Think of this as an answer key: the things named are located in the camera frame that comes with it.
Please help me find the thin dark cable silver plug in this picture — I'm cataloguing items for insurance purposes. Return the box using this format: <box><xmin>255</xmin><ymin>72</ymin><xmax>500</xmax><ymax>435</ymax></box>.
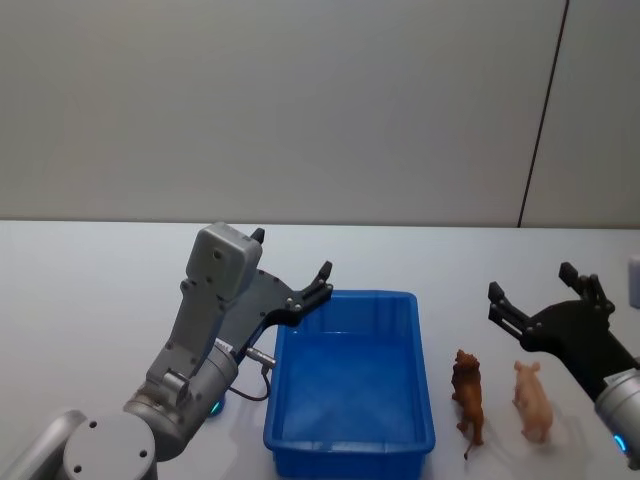
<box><xmin>228</xmin><ymin>345</ymin><xmax>279</xmax><ymax>403</ymax></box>

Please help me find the blue plastic bin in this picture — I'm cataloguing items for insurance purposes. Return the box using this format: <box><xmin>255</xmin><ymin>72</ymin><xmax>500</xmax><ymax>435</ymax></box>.
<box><xmin>262</xmin><ymin>289</ymin><xmax>437</xmax><ymax>479</ymax></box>

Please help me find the brown lion toy figure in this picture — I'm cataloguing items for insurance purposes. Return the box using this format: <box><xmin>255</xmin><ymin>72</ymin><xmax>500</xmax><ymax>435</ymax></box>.
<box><xmin>450</xmin><ymin>348</ymin><xmax>487</xmax><ymax>462</ymax></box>

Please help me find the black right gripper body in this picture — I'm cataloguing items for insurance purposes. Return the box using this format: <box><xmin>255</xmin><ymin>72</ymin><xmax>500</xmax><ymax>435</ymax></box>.
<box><xmin>517</xmin><ymin>298</ymin><xmax>640</xmax><ymax>401</ymax></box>

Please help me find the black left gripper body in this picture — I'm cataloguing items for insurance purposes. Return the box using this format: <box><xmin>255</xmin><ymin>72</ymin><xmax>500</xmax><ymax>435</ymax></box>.
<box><xmin>217</xmin><ymin>268</ymin><xmax>302</xmax><ymax>357</ymax></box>

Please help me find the pink pig toy figure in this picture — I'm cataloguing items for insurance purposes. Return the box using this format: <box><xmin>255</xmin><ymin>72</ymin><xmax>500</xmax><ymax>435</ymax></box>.
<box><xmin>511</xmin><ymin>360</ymin><xmax>555</xmax><ymax>444</ymax></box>

